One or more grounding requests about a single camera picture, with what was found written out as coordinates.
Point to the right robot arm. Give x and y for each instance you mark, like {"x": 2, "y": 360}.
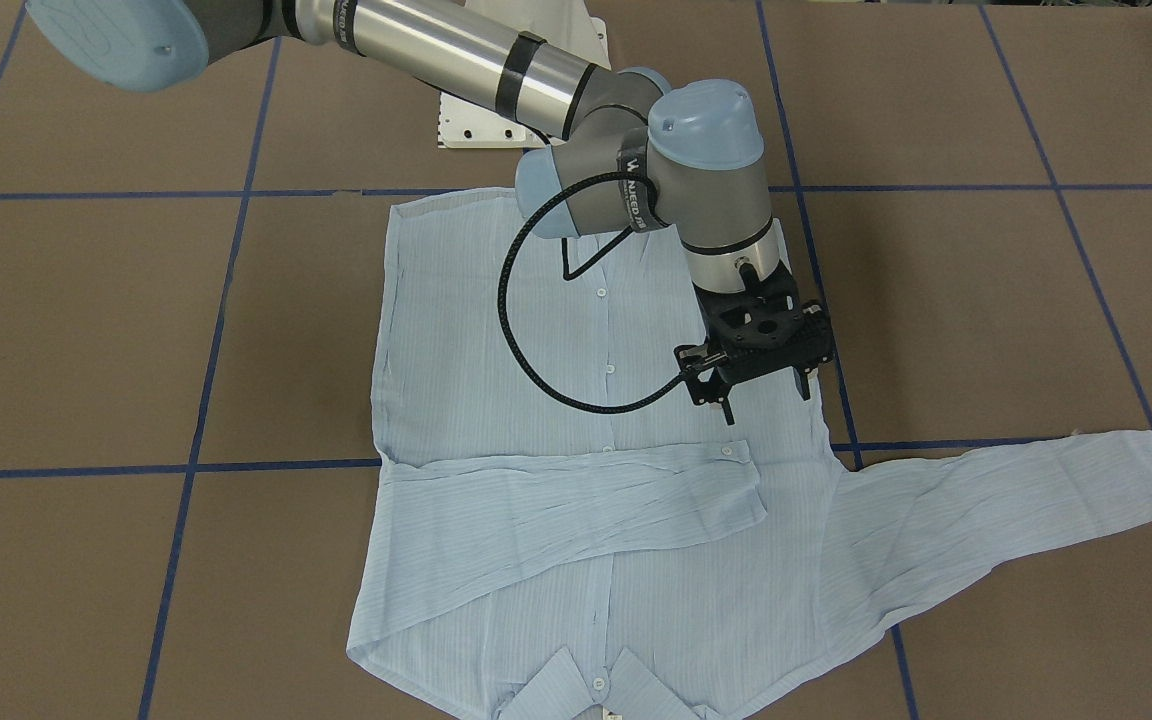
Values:
{"x": 628, "y": 153}

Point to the light blue button shirt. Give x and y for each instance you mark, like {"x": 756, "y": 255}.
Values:
{"x": 528, "y": 561}

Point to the white camera stand base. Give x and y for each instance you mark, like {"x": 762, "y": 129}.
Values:
{"x": 565, "y": 24}

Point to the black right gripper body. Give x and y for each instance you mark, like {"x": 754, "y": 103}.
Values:
{"x": 701, "y": 383}

